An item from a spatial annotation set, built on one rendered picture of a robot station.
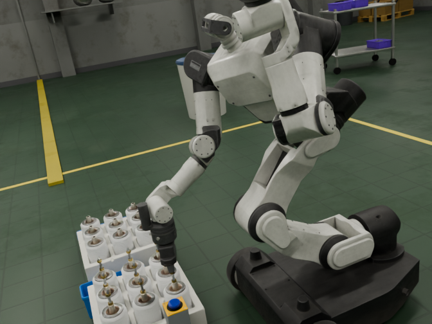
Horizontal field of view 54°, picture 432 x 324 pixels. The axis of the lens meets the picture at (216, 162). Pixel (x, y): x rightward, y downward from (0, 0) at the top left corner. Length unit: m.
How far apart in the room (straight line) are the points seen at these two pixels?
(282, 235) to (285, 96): 0.63
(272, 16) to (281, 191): 0.68
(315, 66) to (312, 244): 0.75
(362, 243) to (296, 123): 0.83
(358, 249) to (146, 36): 9.75
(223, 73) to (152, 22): 9.78
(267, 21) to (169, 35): 10.24
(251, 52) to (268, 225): 0.56
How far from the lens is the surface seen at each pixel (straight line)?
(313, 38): 1.13
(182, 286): 1.65
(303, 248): 1.60
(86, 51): 10.78
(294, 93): 0.95
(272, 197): 1.44
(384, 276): 1.78
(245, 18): 0.94
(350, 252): 1.68
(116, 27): 10.87
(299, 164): 1.42
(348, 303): 1.65
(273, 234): 1.43
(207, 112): 1.44
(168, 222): 1.48
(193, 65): 1.45
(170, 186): 1.45
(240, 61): 1.24
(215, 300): 1.96
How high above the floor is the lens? 1.23
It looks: 21 degrees down
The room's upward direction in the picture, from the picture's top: 8 degrees counter-clockwise
